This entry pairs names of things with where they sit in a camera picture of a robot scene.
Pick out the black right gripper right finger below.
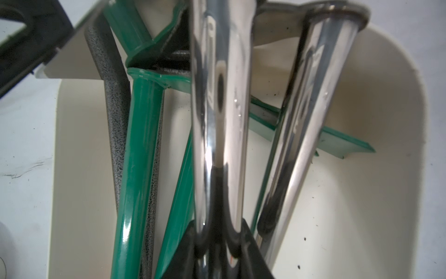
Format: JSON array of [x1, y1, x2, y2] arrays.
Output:
[[238, 219, 274, 279]]

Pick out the grey speckled hoe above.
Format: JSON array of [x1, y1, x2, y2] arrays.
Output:
[[84, 14, 131, 207], [139, 50, 190, 279]]

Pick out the chrome hoe blue handle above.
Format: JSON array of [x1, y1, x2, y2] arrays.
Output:
[[189, 1, 258, 279], [252, 1, 370, 268]]

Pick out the green hoe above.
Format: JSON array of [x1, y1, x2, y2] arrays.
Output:
[[111, 67, 376, 279], [102, 0, 196, 279]]

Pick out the cream plastic storage box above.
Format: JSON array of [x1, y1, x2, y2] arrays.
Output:
[[37, 26, 426, 279]]

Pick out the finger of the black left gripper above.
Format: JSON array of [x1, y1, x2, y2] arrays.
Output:
[[1, 0, 74, 96]]

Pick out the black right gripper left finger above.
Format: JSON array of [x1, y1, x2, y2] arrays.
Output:
[[161, 221, 195, 279]]

